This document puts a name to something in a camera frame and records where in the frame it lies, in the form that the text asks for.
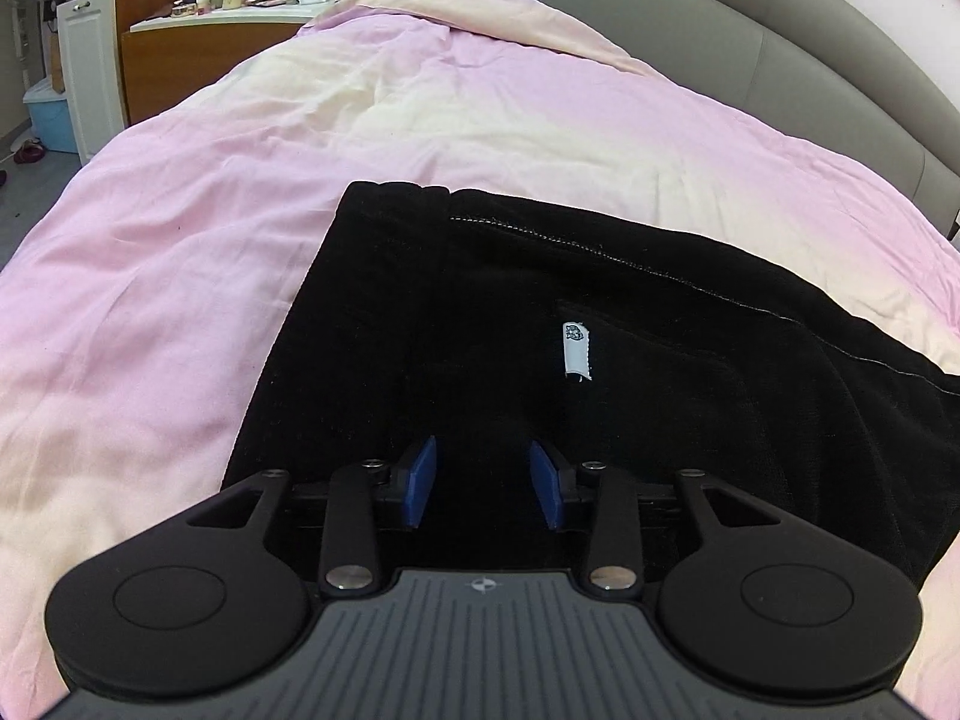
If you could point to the black pants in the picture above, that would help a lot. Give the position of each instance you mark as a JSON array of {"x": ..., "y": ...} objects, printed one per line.
[{"x": 660, "y": 360}]

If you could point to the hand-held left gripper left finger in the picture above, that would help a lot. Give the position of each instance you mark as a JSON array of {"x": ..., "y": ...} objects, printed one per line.
[{"x": 421, "y": 478}]

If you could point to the dark red shoe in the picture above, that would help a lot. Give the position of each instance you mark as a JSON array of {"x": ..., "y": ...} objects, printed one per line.
[{"x": 30, "y": 153}]

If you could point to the pink blanket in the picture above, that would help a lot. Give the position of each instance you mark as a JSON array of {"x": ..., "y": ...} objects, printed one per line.
[{"x": 225, "y": 240}]

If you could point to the blue plastic bin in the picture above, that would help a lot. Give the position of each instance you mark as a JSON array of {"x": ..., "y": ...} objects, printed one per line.
[{"x": 52, "y": 116}]

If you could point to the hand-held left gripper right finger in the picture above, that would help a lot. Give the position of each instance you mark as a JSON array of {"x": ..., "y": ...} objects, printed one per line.
[{"x": 545, "y": 481}]

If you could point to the grey padded headboard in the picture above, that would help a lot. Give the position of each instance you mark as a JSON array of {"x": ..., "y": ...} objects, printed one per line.
[{"x": 750, "y": 7}]

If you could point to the wooden dresser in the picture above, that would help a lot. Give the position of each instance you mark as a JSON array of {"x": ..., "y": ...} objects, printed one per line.
[{"x": 195, "y": 60}]

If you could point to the white cabinet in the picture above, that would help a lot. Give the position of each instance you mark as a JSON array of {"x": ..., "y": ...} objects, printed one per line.
[{"x": 88, "y": 67}]

